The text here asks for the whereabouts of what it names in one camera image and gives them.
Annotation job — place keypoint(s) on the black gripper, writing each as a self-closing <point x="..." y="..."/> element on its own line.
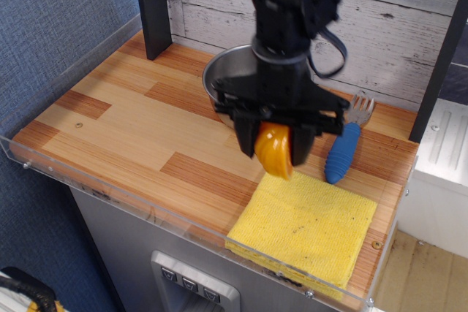
<point x="285" y="94"/>

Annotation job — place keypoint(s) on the orange toy fruit half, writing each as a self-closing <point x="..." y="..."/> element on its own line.
<point x="273" y="150"/>

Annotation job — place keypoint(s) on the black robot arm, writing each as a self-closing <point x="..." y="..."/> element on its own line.
<point x="285" y="30"/>

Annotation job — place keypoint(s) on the stainless steel bowl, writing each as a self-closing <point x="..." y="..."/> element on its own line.
<point x="236" y="62"/>

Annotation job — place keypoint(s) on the yellow sponge cloth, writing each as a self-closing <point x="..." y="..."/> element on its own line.
<point x="307" y="230"/>

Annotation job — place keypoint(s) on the white toy sink unit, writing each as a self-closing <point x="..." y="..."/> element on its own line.
<point x="434" y="207"/>

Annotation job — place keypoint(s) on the silver dispenser button panel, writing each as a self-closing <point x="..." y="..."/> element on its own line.
<point x="185" y="288"/>

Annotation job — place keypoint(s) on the clear acrylic edge guard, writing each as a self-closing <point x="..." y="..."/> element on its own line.
<point x="143" y="134"/>

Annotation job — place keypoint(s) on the silver toy fridge cabinet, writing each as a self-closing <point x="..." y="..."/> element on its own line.
<point x="125" y="242"/>

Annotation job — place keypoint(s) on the yellow black object bottom left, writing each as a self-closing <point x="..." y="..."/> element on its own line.
<point x="23" y="292"/>

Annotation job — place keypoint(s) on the blue handled metal fork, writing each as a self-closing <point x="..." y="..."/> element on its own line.
<point x="343" y="149"/>

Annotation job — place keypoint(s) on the black right vertical post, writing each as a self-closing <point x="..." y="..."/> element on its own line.
<point x="446" y="53"/>

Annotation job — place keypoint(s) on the black vertical post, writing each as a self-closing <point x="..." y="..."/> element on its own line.
<point x="156" y="26"/>
<point x="446" y="53"/>

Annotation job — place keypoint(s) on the black left vertical post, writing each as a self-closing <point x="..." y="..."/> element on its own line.
<point x="156" y="26"/>

